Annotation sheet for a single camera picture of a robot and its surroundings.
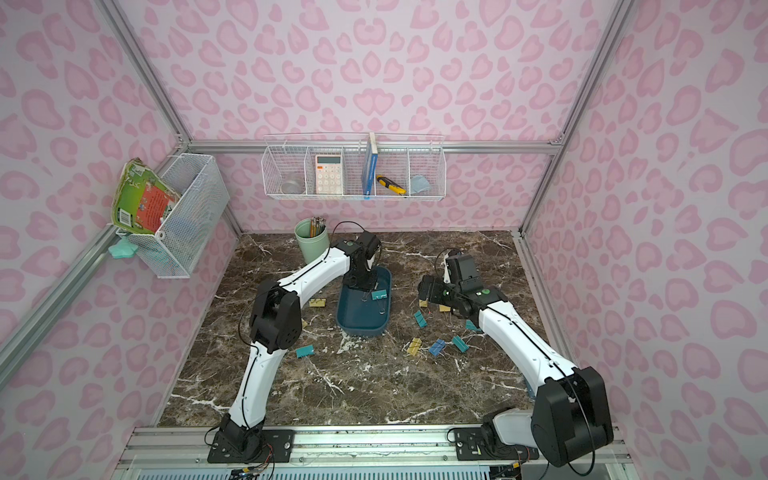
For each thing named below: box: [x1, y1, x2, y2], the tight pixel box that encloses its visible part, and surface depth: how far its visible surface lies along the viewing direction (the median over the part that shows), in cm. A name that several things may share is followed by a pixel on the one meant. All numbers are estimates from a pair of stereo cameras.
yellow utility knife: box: [376, 175, 407, 196], surface depth 99 cm
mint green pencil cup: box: [294, 218, 330, 265], surface depth 104 cm
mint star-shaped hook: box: [108, 236, 139, 259], surface depth 64 cm
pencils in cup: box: [310, 216, 327, 238], surface depth 103 cm
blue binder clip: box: [428, 339, 446, 356], surface depth 90 cm
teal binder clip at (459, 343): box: [452, 335, 469, 353], surface depth 91 cm
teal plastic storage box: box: [336, 266, 392, 338], surface depth 100 cm
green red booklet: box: [111, 158, 184, 234], surface depth 73 cm
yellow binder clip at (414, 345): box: [407, 337, 422, 356], surface depth 91 cm
